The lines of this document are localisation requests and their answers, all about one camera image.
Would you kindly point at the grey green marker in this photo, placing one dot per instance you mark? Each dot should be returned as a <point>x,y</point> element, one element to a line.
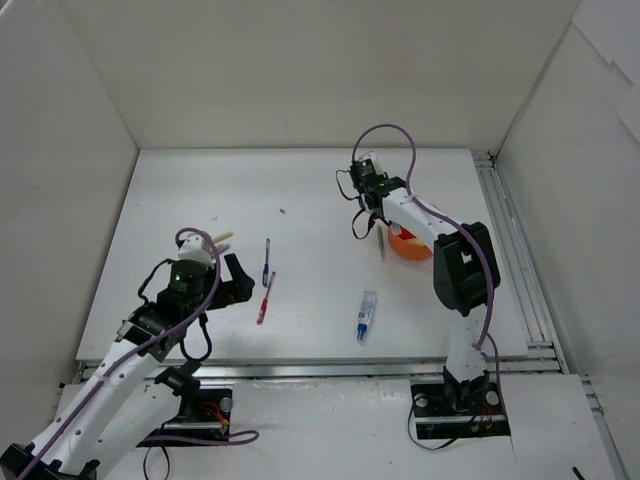
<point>381,242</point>

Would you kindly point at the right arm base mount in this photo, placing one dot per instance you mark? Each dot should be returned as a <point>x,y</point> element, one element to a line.
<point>434,417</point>

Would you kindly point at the red pen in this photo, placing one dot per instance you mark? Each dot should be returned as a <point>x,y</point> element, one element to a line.
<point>265,301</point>

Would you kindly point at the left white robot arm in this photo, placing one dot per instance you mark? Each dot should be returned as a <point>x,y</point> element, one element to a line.
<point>131,394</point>

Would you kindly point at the beige highlighter in holder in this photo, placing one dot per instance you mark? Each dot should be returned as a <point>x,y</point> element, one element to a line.
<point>222,237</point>

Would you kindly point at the blue pen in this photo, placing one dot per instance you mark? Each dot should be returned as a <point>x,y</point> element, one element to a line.
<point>266,264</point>

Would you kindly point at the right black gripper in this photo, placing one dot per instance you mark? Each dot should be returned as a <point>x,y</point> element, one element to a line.
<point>373,201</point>

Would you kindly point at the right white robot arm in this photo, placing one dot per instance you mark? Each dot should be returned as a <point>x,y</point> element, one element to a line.
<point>465,273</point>

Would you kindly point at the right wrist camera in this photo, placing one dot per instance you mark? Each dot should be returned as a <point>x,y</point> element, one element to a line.
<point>369,162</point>

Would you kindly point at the orange round container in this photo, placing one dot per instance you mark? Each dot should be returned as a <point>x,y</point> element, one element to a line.
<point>407,246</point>

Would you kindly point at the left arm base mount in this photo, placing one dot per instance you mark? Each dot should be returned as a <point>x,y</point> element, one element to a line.
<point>205,417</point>

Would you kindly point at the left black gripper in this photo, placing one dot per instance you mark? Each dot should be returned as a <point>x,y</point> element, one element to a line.
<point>228,288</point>

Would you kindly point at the aluminium rail frame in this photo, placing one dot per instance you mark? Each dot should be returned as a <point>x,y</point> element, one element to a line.
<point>327,406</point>

